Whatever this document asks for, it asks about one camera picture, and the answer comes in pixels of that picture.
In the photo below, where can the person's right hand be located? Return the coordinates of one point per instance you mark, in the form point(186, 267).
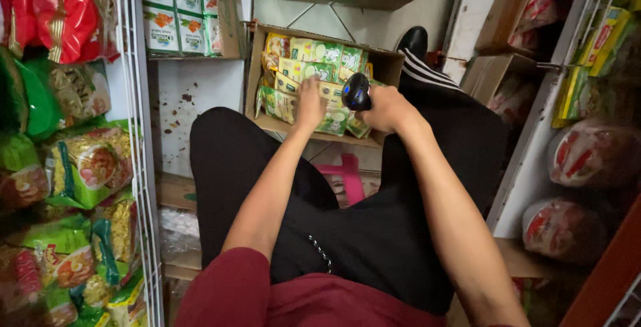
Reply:
point(393, 112)

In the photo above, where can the person's left hand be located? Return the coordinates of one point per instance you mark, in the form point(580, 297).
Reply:
point(310, 109)

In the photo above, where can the person's left fingers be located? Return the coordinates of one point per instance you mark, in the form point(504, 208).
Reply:
point(311, 88)

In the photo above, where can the person's right fingers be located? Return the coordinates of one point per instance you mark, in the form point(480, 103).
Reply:
point(373, 117)

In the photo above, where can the black handheld barcode scanner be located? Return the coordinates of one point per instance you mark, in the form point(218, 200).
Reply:
point(355, 91)

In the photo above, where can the pile of green yellow packets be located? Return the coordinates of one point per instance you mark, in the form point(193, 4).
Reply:
point(310, 59)

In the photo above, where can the open brown cardboard box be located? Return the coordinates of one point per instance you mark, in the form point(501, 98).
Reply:
point(385, 64)

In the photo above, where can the pink plastic stool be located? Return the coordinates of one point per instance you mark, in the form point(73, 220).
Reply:
point(350, 177)

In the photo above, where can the person's black shoe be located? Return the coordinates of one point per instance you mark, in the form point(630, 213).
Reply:
point(413, 40)

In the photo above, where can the person's black trousers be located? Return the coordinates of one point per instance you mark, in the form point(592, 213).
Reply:
point(380, 237)

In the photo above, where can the brown carton of red packets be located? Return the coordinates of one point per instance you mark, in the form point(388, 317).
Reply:
point(501, 86)
point(521, 11)

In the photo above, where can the carton of green white boxes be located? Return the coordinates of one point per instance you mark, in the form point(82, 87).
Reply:
point(180, 11)

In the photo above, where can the flat brown cardboard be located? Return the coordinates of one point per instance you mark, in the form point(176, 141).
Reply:
point(173, 189)

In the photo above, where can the clear plastic bag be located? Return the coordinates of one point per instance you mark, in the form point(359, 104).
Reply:
point(178, 232)

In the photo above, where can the person's maroon shirt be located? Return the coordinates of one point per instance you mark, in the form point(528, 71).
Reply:
point(300, 302)

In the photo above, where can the white shelf of snack packets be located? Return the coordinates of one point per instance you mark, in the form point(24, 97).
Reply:
point(591, 157)

